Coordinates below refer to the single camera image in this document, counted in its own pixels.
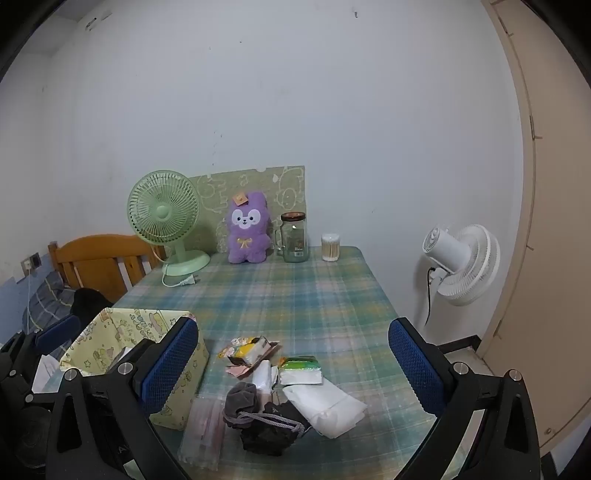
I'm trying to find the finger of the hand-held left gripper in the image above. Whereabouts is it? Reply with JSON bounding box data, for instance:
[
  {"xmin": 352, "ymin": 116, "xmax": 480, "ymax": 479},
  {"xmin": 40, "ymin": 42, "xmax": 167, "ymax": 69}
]
[{"xmin": 0, "ymin": 315, "xmax": 83, "ymax": 403}]

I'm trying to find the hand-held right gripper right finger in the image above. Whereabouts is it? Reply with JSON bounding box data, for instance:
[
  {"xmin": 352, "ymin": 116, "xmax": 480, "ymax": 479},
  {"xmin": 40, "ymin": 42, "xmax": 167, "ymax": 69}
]
[{"xmin": 388, "ymin": 318, "xmax": 541, "ymax": 480}]

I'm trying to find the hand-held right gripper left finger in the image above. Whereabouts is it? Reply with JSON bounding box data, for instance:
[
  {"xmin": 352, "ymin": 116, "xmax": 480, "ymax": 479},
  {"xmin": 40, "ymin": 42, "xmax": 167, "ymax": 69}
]
[{"xmin": 45, "ymin": 316, "xmax": 200, "ymax": 480}]

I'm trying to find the yellow printed storage box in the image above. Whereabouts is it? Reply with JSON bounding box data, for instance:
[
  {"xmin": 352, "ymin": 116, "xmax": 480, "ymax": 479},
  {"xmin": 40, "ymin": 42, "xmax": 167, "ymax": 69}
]
[{"xmin": 60, "ymin": 307, "xmax": 211, "ymax": 432}]

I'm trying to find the clear plastic mask bag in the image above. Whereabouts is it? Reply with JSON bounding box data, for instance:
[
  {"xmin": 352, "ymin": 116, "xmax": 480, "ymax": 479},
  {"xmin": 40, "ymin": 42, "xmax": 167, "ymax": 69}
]
[{"xmin": 178, "ymin": 394, "xmax": 227, "ymax": 469}]

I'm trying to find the grey cloth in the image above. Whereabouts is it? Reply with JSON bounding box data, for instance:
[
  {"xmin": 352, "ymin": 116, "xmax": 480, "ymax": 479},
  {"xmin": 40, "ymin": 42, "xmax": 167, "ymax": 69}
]
[{"xmin": 223, "ymin": 383, "xmax": 259, "ymax": 428}]

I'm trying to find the white drawstring cloth bag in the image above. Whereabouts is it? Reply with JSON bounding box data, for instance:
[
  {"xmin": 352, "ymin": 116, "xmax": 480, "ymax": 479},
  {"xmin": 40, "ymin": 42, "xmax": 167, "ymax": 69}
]
[{"xmin": 283, "ymin": 383, "xmax": 369, "ymax": 439}]

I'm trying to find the green tissue pack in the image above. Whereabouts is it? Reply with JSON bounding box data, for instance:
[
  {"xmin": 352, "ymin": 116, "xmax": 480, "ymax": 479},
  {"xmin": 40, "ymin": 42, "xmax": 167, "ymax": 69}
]
[{"xmin": 278, "ymin": 355, "xmax": 324, "ymax": 386}]

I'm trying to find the black drawstring pouch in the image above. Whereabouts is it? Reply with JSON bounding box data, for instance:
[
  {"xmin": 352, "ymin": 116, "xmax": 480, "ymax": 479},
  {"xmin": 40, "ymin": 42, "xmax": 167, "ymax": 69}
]
[{"xmin": 240, "ymin": 401, "xmax": 312, "ymax": 457}]

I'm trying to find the plaid pillow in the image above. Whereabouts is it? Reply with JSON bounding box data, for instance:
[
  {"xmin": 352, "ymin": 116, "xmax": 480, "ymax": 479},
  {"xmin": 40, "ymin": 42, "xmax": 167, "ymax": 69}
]
[{"xmin": 21, "ymin": 272, "xmax": 77, "ymax": 333}]

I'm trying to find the black cloth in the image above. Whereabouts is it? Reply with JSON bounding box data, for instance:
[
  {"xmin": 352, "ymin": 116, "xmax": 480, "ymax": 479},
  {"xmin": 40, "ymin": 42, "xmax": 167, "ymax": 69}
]
[{"xmin": 71, "ymin": 288, "xmax": 116, "ymax": 324}]

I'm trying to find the black metal bar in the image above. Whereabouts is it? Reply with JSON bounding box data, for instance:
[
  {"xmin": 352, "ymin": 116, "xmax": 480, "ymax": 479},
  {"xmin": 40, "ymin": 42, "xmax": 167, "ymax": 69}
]
[{"xmin": 436, "ymin": 335, "xmax": 483, "ymax": 356}]

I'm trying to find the colourful snack packet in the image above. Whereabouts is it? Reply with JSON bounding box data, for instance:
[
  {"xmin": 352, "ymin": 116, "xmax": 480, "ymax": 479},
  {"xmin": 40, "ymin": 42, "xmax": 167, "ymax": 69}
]
[{"xmin": 218, "ymin": 336, "xmax": 280, "ymax": 367}]

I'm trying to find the white rolled cloth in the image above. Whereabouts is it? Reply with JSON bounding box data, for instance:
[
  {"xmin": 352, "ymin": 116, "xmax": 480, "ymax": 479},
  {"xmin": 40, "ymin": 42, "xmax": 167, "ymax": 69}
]
[{"xmin": 252, "ymin": 360, "xmax": 278, "ymax": 393}]

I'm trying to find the white fan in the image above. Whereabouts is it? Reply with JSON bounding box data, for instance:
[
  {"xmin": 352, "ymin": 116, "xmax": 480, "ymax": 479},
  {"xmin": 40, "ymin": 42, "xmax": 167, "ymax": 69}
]
[{"xmin": 422, "ymin": 224, "xmax": 501, "ymax": 306}]

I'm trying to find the plaid tablecloth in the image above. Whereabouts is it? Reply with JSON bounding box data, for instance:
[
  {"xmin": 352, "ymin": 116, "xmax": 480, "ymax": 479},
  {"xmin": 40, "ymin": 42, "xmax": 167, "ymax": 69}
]
[{"xmin": 111, "ymin": 246, "xmax": 462, "ymax": 480}]

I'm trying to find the cotton swab container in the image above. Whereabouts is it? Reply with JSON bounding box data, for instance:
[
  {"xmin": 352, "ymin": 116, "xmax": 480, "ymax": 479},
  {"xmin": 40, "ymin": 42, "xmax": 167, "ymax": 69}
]
[{"xmin": 321, "ymin": 233, "xmax": 341, "ymax": 262}]

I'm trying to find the purple plush toy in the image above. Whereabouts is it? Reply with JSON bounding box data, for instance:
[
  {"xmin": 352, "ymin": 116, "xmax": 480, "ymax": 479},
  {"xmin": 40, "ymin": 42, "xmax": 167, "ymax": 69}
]
[{"xmin": 225, "ymin": 191, "xmax": 273, "ymax": 265}]

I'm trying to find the green desk fan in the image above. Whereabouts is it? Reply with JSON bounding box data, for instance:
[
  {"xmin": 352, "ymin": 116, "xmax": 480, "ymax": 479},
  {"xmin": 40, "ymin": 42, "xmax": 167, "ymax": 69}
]
[{"xmin": 128, "ymin": 170, "xmax": 212, "ymax": 278}]

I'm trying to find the glass jar mug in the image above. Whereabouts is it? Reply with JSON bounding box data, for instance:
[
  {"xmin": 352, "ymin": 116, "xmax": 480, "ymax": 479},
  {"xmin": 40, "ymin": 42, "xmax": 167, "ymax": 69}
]
[{"xmin": 275, "ymin": 212, "xmax": 309, "ymax": 263}]

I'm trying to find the beige door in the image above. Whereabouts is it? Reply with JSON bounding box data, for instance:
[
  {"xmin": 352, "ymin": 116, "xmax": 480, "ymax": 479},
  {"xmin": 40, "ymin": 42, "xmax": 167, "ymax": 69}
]
[{"xmin": 480, "ymin": 0, "xmax": 591, "ymax": 457}]

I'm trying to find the green patterned board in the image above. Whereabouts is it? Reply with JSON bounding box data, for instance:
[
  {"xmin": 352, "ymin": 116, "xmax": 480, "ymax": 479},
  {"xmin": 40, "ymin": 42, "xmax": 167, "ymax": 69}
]
[{"xmin": 187, "ymin": 165, "xmax": 306, "ymax": 254}]

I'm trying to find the black fan cable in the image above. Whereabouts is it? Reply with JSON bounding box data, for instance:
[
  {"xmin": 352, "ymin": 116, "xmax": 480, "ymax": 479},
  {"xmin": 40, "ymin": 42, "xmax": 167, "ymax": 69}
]
[{"xmin": 424, "ymin": 268, "xmax": 437, "ymax": 328}]

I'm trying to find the green fan cord with plug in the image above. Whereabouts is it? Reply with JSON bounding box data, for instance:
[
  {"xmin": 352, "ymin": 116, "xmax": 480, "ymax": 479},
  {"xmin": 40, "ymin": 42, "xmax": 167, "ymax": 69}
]
[{"xmin": 161, "ymin": 265, "xmax": 199, "ymax": 288}]

